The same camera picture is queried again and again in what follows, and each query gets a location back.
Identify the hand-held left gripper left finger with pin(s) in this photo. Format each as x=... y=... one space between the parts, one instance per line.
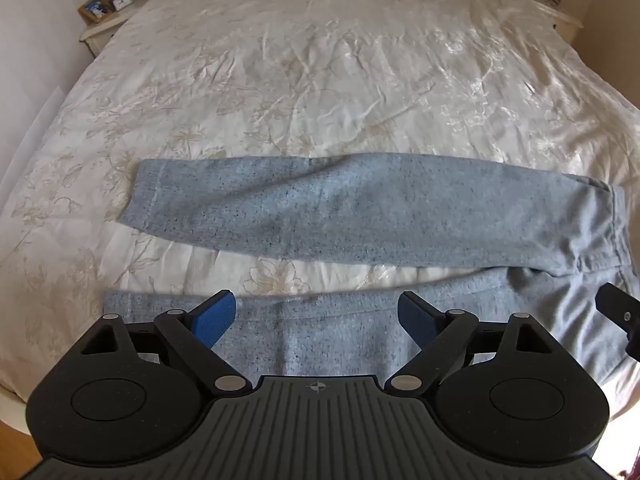
x=216 y=316

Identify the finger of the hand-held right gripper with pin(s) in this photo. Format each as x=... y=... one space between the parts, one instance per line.
x=617 y=305

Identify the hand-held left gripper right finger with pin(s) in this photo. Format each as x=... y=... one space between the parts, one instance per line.
x=417 y=317

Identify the grey-blue speckled pants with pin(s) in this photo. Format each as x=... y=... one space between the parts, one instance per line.
x=350 y=210

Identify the dark red cloth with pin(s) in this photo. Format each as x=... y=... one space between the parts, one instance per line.
x=631 y=467

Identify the white floral bedspread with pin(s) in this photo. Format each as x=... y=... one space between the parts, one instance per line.
x=300 y=60

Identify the small white clock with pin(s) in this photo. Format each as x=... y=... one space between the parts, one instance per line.
x=121 y=1

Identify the wooden picture frame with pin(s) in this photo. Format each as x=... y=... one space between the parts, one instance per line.
x=96 y=10

